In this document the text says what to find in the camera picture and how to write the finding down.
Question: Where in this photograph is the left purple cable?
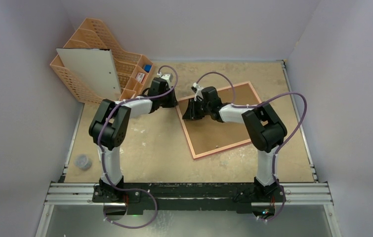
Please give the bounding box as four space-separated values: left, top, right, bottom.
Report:
97 65 179 229

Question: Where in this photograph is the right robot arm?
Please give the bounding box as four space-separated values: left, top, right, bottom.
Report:
182 83 287 201

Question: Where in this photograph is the purple cable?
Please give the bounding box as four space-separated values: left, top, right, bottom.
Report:
191 72 308 223
97 65 179 229

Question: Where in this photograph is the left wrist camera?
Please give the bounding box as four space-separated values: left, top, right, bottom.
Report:
157 72 173 84

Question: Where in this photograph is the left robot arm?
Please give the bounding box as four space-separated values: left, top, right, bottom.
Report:
88 74 177 202

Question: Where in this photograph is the white red small box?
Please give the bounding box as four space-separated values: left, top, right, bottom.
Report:
135 73 145 83

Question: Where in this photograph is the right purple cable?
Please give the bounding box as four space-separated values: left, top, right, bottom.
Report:
191 72 308 223

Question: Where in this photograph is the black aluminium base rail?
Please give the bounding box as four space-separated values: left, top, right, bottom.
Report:
43 182 333 217

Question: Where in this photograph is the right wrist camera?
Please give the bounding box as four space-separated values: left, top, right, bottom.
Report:
191 82 203 101

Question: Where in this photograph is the blue item in organizer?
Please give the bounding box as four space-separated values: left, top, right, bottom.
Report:
143 64 152 73

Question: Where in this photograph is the orange plastic file organizer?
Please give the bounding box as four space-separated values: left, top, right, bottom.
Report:
50 18 155 104

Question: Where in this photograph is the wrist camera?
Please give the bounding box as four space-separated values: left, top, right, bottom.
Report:
191 82 203 101
157 72 173 84

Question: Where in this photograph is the pink picture frame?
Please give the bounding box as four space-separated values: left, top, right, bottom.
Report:
175 81 263 160

